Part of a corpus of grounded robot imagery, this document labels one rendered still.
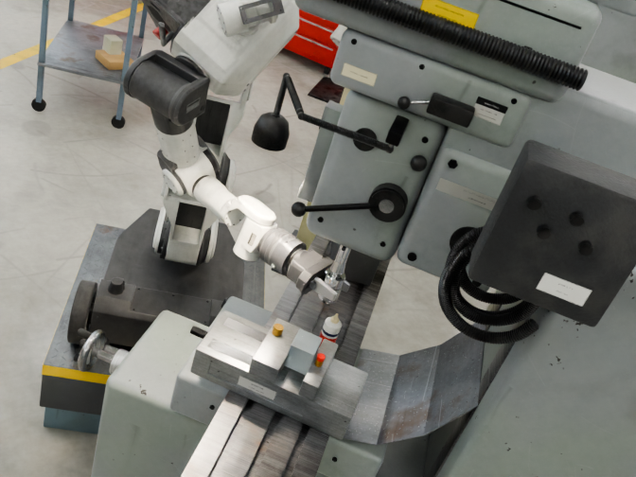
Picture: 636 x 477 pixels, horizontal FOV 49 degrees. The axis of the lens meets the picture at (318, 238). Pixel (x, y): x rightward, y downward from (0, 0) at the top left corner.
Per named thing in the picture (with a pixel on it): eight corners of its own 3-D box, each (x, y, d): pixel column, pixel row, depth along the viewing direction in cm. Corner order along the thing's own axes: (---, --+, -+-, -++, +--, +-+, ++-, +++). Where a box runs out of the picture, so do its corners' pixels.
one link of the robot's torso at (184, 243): (156, 232, 243) (173, 133, 207) (213, 243, 246) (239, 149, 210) (148, 268, 233) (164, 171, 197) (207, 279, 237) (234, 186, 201)
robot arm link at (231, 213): (262, 218, 158) (227, 188, 166) (248, 251, 162) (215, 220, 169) (282, 218, 163) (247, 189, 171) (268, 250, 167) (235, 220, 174)
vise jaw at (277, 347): (247, 372, 143) (252, 358, 141) (273, 330, 156) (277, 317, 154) (273, 383, 143) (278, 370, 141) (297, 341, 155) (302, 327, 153)
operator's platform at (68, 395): (86, 299, 297) (96, 222, 276) (243, 327, 311) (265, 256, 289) (34, 450, 233) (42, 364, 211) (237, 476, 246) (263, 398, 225)
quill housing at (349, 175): (298, 235, 139) (346, 87, 122) (325, 191, 157) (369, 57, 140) (388, 271, 138) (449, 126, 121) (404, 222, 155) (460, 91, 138)
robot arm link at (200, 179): (218, 230, 171) (175, 190, 182) (251, 206, 175) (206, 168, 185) (206, 202, 163) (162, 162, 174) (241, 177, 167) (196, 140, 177)
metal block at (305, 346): (283, 365, 146) (291, 344, 142) (292, 348, 151) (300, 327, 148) (306, 376, 145) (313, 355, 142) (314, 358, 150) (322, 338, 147)
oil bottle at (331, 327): (313, 350, 165) (326, 315, 159) (318, 340, 168) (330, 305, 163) (329, 357, 165) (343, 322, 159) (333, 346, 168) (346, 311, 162)
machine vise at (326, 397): (189, 372, 148) (199, 334, 143) (218, 331, 161) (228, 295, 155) (341, 441, 144) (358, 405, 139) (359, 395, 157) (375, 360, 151)
